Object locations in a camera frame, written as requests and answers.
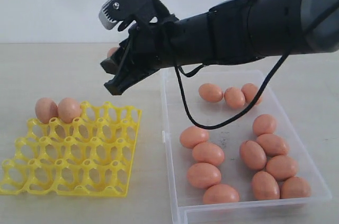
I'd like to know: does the black camera cable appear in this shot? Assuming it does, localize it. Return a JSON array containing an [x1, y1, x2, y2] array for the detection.
[[161, 0, 313, 130]]

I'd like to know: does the clear plastic container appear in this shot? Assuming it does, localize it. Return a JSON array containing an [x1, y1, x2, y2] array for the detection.
[[161, 69, 332, 223]]

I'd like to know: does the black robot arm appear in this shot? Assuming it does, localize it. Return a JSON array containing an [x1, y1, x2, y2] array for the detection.
[[99, 0, 338, 95]]

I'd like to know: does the yellow plastic egg tray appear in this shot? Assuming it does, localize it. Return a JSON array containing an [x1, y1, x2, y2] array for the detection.
[[1, 101, 142, 197]]

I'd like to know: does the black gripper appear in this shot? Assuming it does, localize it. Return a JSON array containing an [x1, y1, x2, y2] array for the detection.
[[100, 13, 254, 95]]

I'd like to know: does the brown egg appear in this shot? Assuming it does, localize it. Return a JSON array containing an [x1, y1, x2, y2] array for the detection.
[[256, 133, 290, 157], [58, 97, 82, 123], [192, 142, 225, 166], [252, 114, 277, 136], [251, 171, 280, 200], [198, 83, 224, 103], [266, 155, 299, 181], [224, 87, 246, 109], [239, 140, 267, 171], [186, 163, 221, 189], [107, 47, 119, 58], [203, 184, 240, 204], [280, 176, 311, 199], [241, 83, 259, 104], [35, 97, 58, 123], [180, 126, 209, 149]]

